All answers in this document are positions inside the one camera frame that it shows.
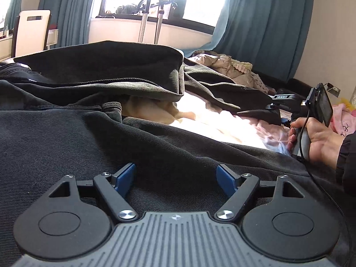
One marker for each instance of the person's right forearm dark sleeve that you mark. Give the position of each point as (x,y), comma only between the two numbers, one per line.
(347,161)

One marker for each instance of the dark grey washed sweatshirt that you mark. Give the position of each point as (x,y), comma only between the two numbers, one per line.
(111,66)

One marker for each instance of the person's right hand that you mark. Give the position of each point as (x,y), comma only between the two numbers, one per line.
(322,141)

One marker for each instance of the black denim pants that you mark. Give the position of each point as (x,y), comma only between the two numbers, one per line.
(83,150)

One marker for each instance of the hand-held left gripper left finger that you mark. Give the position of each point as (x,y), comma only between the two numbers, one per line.
(124,178)

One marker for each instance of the grey tripod stand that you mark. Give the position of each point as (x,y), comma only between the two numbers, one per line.
(160,19)

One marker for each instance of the silver tripod stand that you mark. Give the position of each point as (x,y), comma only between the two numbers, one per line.
(144,19)

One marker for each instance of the wide blue curtain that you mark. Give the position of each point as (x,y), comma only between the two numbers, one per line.
(267,22)

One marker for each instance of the black bed frame edge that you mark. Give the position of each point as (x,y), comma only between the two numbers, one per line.
(289,84)

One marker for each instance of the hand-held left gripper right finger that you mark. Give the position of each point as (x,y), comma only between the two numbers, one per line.
(225,178)

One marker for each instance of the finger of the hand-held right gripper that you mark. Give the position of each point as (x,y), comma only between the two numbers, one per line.
(274,107)

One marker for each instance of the wall socket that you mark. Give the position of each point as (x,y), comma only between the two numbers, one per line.
(334,90)

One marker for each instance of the white pink bed sheet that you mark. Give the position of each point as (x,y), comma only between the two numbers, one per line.
(217,128)

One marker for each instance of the pink printed cloth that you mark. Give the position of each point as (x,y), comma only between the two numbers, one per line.
(343,119)

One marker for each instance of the black shiny jacket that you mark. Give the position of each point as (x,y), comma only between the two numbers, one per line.
(16,71)

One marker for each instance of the white chair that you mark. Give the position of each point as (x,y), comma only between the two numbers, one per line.
(30,33)

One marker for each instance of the narrow blue curtain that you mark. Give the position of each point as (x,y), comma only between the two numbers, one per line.
(14,5)

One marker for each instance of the dark clutter on windowsill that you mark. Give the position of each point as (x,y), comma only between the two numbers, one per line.
(126,9)

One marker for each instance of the beige quilted jacket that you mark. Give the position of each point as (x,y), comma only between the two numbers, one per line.
(219,64)

